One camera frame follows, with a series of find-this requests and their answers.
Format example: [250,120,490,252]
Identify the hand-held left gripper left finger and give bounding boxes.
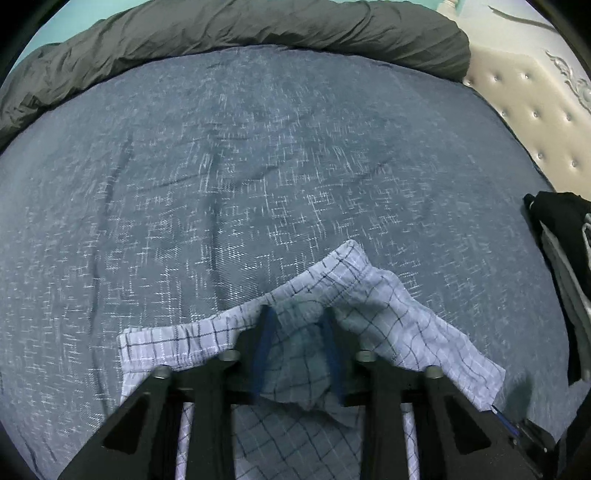
[58,305,280,480]

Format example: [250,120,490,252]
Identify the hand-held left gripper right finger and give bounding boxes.
[318,307,541,480]

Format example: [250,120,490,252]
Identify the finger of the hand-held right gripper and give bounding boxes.
[489,404,523,435]

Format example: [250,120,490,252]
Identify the light blue checked shorts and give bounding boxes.
[119,239,506,480]

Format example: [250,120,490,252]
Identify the stack of folded clothes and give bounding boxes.
[522,191,591,386]

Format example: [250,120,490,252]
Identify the cream tufted headboard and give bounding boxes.
[443,0,591,199]

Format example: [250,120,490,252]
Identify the dark grey rolled duvet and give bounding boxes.
[0,0,472,153]

